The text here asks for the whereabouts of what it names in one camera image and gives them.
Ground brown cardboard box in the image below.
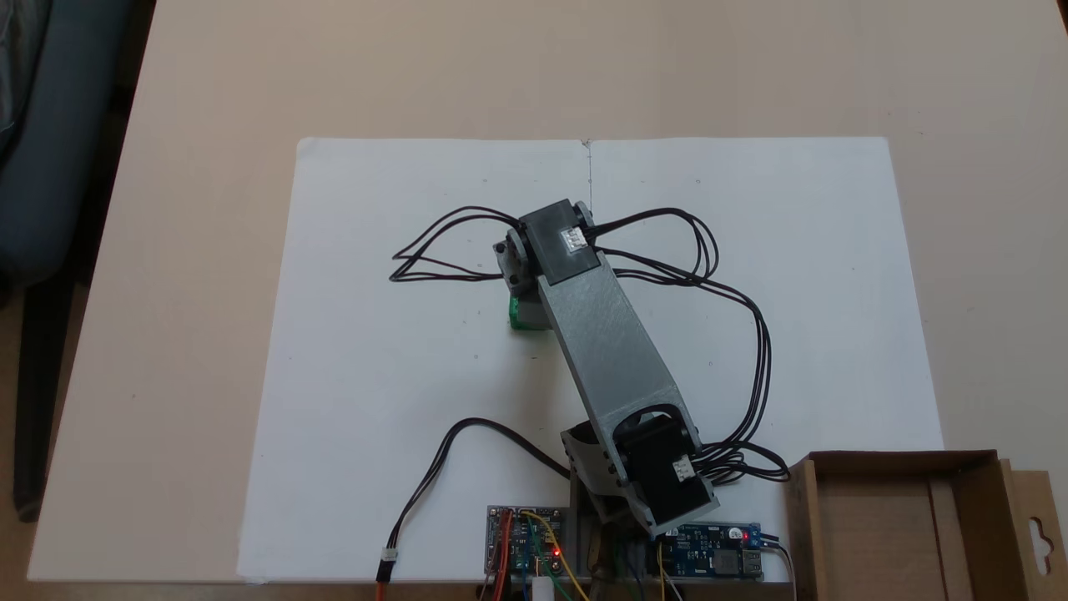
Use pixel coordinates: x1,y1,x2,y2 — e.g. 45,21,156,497
782,449,1065,601

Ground black power cable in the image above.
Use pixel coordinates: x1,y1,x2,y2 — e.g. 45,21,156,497
375,417,575,585

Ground blue power converter board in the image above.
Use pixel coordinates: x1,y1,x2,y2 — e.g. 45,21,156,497
657,521,765,580

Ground green dice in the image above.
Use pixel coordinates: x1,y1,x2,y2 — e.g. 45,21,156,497
508,294,553,333

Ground yellow wire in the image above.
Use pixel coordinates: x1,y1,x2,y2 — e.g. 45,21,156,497
521,510,587,601

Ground red orange wire pair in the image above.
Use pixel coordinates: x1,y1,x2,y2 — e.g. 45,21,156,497
375,518,512,601

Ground grey motor controller board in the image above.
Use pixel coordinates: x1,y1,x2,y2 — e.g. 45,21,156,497
486,504,570,578

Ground blue grey office chair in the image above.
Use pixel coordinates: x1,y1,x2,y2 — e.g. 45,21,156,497
0,0,157,524

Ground black servo cable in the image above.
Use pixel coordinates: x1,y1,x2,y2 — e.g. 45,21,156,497
389,206,523,284
697,441,792,487
594,208,773,468

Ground white paper sheet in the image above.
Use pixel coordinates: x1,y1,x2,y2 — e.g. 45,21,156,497
237,137,594,584
587,136,946,584

